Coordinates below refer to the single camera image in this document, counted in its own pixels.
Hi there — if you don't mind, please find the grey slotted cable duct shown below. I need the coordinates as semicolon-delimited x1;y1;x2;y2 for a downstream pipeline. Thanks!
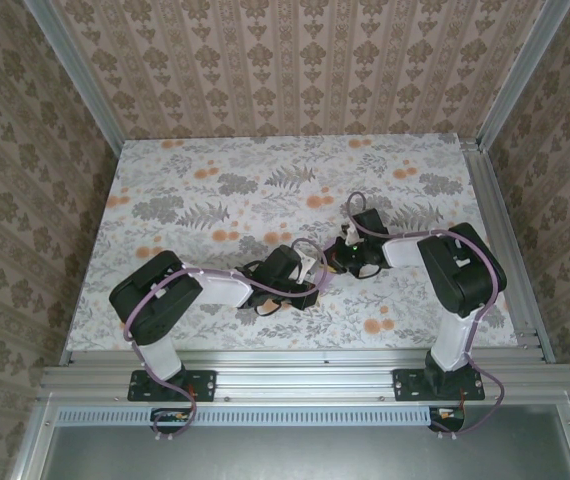
57;405;434;427

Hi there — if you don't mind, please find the grey sheet metal panel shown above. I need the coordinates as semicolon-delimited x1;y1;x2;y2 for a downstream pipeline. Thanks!
39;423;570;480

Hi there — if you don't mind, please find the aluminium frame post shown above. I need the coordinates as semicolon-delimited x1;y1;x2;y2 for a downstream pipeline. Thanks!
475;0;570;154
23;0;127;157

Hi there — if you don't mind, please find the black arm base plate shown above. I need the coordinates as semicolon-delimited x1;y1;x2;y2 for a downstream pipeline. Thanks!
393;368;486;403
127;368;217;403

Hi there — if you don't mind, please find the long aluminium frame beam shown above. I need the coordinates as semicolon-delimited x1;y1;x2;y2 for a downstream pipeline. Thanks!
39;348;570;404

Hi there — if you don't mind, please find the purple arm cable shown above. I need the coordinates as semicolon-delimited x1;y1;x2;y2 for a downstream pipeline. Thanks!
346;192;506;442
123;239;328;442

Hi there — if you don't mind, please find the floral patterned table cover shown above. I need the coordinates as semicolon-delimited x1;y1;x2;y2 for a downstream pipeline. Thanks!
66;133;522;354

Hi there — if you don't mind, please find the aluminium side rail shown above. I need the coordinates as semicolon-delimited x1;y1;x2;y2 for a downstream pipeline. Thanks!
460;140;557;365

